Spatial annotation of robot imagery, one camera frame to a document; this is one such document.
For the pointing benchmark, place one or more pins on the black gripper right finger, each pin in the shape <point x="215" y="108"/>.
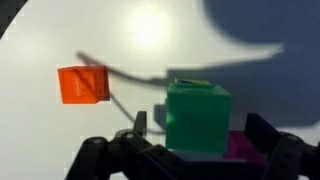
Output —
<point x="286" y="156"/>

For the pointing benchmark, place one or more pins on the orange block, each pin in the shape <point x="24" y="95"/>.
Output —
<point x="81" y="85"/>

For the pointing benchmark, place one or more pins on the pink block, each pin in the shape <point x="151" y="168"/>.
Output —
<point x="245" y="148"/>

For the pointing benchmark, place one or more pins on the green block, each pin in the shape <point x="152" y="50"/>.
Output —
<point x="196" y="120"/>

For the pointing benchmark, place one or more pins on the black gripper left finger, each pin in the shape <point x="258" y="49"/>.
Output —
<point x="110" y="156"/>

